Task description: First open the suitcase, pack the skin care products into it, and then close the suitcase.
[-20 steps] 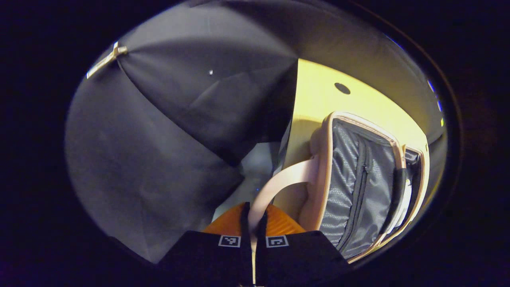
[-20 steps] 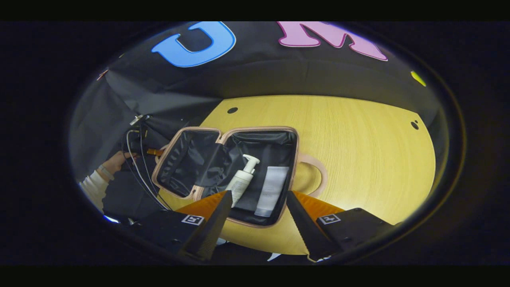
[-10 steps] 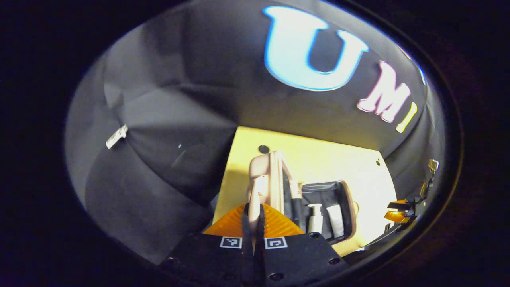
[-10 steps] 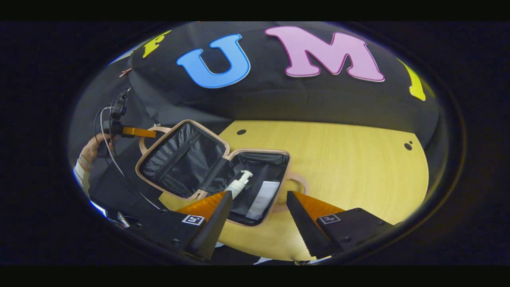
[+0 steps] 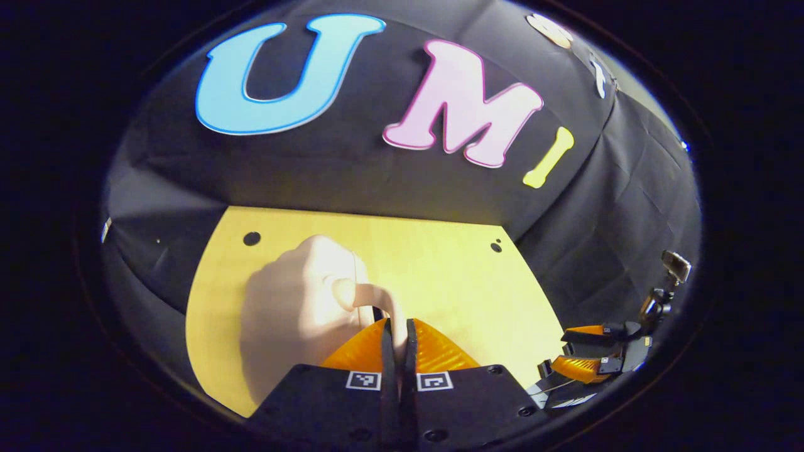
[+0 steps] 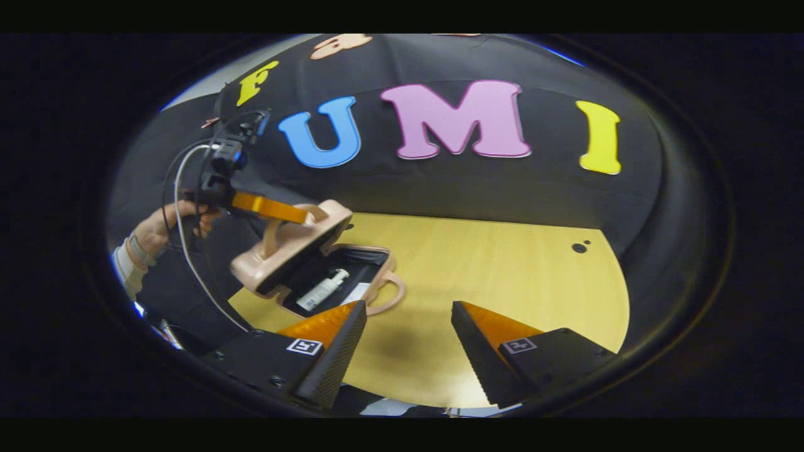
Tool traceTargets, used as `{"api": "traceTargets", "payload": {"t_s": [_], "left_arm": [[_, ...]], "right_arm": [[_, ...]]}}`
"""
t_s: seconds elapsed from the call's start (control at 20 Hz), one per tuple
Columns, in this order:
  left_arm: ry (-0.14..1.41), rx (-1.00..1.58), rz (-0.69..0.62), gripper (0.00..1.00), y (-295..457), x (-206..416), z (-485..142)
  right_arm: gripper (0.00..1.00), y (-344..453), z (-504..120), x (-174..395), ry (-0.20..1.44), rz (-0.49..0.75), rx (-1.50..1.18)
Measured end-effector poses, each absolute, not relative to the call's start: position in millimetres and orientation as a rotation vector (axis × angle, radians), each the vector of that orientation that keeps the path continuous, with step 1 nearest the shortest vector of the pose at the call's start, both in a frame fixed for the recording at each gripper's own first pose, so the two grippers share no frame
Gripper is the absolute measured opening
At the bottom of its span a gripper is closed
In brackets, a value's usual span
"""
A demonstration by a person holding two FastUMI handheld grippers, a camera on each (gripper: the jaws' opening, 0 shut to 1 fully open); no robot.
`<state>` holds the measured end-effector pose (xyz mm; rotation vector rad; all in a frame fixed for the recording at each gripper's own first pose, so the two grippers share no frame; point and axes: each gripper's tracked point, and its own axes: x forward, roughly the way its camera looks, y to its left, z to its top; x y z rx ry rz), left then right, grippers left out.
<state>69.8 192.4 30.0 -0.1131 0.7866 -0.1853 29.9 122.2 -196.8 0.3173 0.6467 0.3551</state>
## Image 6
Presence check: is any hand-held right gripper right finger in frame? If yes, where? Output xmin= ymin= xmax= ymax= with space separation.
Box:
xmin=450 ymin=300 xmax=617 ymax=409

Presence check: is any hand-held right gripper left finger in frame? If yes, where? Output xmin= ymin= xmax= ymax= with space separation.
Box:
xmin=201 ymin=300 xmax=368 ymax=410

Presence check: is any small pink suitcase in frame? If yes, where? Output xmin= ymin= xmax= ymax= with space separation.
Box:
xmin=229 ymin=200 xmax=406 ymax=318

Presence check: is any white pump bottle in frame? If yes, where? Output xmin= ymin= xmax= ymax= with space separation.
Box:
xmin=296 ymin=269 xmax=350 ymax=312

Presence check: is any black backdrop cloth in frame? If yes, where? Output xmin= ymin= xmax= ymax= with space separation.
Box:
xmin=107 ymin=35 xmax=704 ymax=352

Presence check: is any white cable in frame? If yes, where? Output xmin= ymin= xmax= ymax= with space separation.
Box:
xmin=173 ymin=143 xmax=251 ymax=333

